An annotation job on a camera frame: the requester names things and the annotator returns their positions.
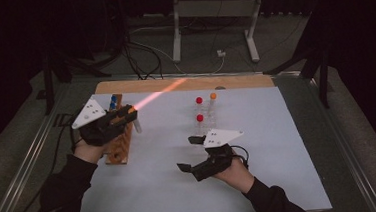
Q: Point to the person's left hand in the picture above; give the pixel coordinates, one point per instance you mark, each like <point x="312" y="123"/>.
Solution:
<point x="89" y="153"/>

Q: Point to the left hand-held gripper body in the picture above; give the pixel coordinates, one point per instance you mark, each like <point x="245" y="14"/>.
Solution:
<point x="89" y="114"/>

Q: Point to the white metal stand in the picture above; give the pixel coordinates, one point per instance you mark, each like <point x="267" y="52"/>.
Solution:
<point x="216" y="9"/>

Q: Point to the white table sheet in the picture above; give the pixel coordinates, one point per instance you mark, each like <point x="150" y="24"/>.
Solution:
<point x="168" y="194"/>

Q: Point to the red capped test tube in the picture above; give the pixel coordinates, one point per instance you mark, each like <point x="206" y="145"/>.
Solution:
<point x="199" y="100"/>
<point x="200" y="117"/>

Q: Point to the clear plastic tube rack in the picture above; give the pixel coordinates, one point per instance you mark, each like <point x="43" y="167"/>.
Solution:
<point x="210" y="121"/>

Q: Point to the white plug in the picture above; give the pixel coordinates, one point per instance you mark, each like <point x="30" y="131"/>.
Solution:
<point x="221" y="53"/>

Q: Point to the aluminium floor rail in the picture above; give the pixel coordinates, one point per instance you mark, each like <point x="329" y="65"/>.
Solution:
<point x="345" y="141"/>
<point x="23" y="171"/>

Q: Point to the wooden test tube rack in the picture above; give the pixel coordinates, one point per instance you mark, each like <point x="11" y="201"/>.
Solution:
<point x="120" y="150"/>

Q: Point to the person's right hand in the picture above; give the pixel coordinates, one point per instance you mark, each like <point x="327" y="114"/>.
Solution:
<point x="236" y="176"/>

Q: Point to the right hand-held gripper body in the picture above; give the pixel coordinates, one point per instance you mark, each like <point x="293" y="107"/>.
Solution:
<point x="220" y="137"/>

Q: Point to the black stand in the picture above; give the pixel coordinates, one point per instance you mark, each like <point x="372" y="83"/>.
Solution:
<point x="322" y="76"/>
<point x="48" y="82"/>

